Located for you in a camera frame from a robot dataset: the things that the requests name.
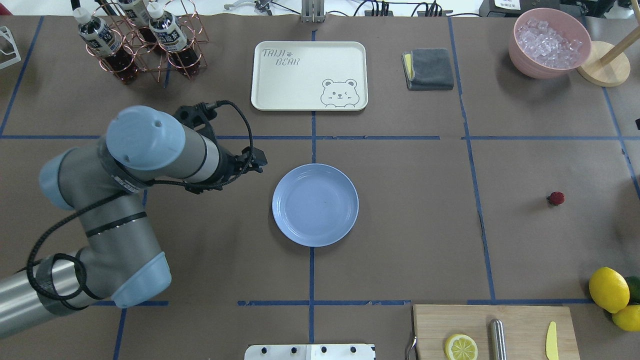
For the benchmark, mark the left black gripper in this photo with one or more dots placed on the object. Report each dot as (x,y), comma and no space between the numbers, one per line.
(229,166)

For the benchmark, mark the blue plate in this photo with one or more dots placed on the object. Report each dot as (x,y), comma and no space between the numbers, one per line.
(315,205)

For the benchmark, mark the red strawberry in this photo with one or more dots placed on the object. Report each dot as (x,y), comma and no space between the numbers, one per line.
(556,198)

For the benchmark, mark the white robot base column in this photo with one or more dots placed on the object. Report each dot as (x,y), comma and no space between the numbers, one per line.
(326,351)

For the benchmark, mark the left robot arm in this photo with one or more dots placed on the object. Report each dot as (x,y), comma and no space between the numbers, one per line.
(106,248)

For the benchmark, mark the cream bear tray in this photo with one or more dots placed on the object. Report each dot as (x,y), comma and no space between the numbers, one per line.
(309,76)

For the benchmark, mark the dark tea bottle middle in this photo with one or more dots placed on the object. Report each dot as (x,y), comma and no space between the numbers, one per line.
(167,29)

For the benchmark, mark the dark tea bottle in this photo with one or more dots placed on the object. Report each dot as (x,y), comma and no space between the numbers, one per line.
(137,14)
(103,42)
(167,29)

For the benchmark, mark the dark tea bottle back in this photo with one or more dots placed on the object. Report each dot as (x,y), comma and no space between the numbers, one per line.
(137,14)

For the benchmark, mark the grey folded cloth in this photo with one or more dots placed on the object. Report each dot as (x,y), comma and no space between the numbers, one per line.
(428,69)

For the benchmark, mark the dark tea bottle front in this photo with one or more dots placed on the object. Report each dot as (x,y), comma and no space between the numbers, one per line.
(103,42)

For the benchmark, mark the half lemon slice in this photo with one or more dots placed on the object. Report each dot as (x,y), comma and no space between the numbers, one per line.
(460,346)

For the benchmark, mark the pink bowl of ice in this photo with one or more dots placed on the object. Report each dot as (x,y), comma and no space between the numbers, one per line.
(547,43)

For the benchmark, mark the yellow plastic knife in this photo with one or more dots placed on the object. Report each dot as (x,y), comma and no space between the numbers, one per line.
(551,342)

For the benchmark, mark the wooden cup stand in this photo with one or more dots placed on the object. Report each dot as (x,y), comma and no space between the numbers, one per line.
(607,65)

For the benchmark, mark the yellow lemon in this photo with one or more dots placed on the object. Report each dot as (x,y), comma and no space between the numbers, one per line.
(609,290)
(628,319)

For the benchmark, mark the green lime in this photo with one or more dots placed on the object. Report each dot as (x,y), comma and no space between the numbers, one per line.
(633,284)

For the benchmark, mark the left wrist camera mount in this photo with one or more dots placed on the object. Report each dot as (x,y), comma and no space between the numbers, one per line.
(198,118)

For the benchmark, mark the aluminium frame post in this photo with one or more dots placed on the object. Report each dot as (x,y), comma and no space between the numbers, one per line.
(313,11)

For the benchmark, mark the copper wire bottle rack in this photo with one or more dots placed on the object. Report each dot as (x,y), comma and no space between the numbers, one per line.
(130,38)

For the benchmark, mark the white wire cup basket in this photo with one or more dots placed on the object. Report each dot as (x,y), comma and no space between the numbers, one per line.
(9,52)

